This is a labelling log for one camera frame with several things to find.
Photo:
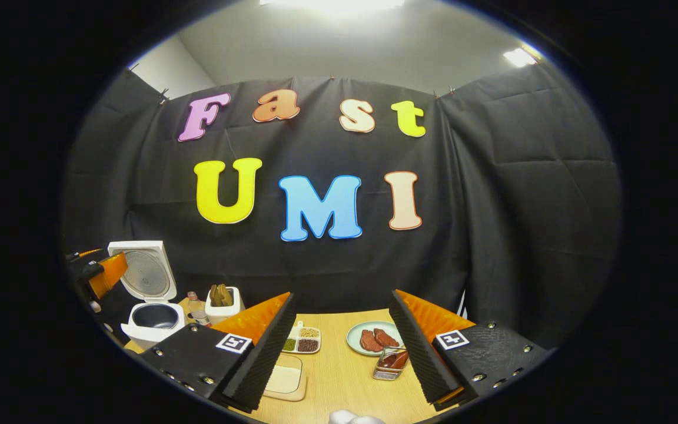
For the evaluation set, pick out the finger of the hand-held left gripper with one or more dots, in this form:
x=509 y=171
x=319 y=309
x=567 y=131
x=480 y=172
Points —
x=89 y=252
x=109 y=274

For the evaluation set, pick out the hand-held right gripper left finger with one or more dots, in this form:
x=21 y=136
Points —
x=262 y=359

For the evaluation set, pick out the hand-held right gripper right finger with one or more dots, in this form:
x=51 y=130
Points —
x=424 y=359

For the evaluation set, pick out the wooden tray of rice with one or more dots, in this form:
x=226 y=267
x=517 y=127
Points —
x=285 y=380

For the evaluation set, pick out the white rice cooker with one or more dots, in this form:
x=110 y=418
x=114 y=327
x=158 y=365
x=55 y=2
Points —
x=146 y=274

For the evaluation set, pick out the red meat piece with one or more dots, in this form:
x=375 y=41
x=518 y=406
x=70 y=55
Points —
x=369 y=341
x=386 y=337

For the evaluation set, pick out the white divided grain plate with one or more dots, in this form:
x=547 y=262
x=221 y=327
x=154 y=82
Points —
x=306 y=340

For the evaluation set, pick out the white toaster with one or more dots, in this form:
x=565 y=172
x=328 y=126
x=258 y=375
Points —
x=224 y=313

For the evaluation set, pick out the pale green plate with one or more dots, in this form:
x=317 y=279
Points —
x=355 y=337

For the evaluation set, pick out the brown bread slice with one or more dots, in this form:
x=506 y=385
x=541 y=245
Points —
x=226 y=294
x=215 y=295

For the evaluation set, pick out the clear plastic bottle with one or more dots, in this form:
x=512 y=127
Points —
x=198 y=309

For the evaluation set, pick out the white lumpy object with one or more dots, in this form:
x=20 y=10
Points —
x=354 y=418

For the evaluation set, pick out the black backdrop cloth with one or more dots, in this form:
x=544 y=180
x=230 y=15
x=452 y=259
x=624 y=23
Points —
x=315 y=147

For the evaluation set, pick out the ceiling light panel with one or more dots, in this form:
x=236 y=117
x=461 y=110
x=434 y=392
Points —
x=519 y=57
x=333 y=3

